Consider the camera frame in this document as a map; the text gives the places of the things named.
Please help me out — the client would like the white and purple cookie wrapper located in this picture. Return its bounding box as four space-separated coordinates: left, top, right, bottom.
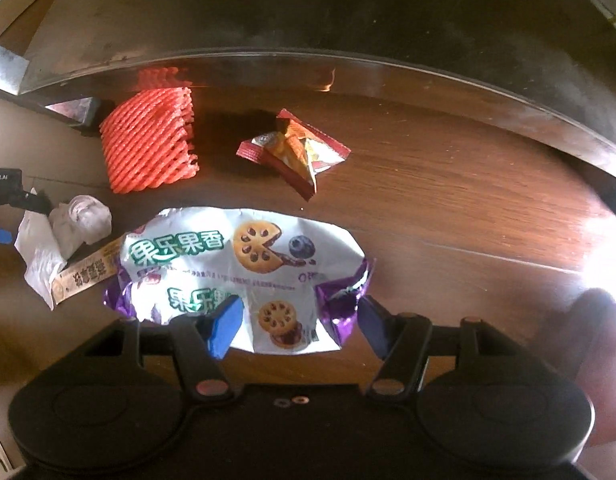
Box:
104 206 376 356

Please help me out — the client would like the crumpled clear plastic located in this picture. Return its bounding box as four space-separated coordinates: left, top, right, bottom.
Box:
48 195 112 256

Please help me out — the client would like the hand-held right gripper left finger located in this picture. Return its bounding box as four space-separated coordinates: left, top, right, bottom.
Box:
85 294 246 403

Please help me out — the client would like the white tissue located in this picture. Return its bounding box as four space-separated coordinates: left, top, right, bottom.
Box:
14 187 68 311

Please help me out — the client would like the small red snack packet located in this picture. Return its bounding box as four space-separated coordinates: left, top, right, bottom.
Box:
236 108 353 203

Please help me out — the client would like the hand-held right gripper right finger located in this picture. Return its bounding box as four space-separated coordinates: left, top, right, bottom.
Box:
357 294 531 403

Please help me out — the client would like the orange foam fruit net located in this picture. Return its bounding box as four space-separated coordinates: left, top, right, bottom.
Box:
98 86 201 195

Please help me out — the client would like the long yellow stick wrapper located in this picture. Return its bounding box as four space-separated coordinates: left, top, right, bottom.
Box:
52 234 126 308

